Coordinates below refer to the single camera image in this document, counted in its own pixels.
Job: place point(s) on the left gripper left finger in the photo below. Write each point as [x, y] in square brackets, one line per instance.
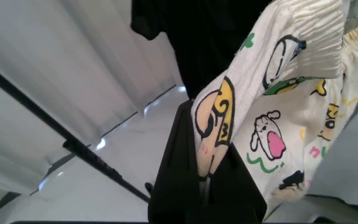
[175, 174]

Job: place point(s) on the cream printed garment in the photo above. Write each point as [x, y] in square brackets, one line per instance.
[290, 109]

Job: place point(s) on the black clothes rack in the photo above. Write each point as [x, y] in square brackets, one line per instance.
[41, 116]

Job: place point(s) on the black garment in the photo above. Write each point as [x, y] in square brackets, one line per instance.
[203, 37]

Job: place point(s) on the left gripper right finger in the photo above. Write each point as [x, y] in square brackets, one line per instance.
[238, 193]

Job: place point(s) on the white curtain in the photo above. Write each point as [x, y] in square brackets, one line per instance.
[73, 62]

